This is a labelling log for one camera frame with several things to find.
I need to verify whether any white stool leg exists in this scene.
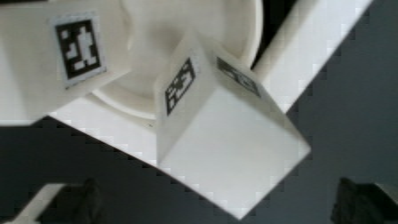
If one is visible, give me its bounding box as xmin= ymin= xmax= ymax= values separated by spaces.
xmin=154 ymin=31 xmax=310 ymax=218
xmin=0 ymin=0 xmax=131 ymax=126

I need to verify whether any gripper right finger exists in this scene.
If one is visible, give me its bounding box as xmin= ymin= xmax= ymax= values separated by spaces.
xmin=332 ymin=178 xmax=398 ymax=224

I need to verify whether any white workspace border frame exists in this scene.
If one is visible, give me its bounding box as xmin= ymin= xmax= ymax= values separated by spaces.
xmin=48 ymin=0 xmax=376 ymax=221

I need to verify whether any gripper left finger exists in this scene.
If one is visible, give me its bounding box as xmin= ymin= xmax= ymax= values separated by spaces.
xmin=7 ymin=177 xmax=110 ymax=224

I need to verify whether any white round stool seat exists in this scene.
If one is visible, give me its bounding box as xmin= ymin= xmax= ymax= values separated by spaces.
xmin=94 ymin=0 xmax=264 ymax=119

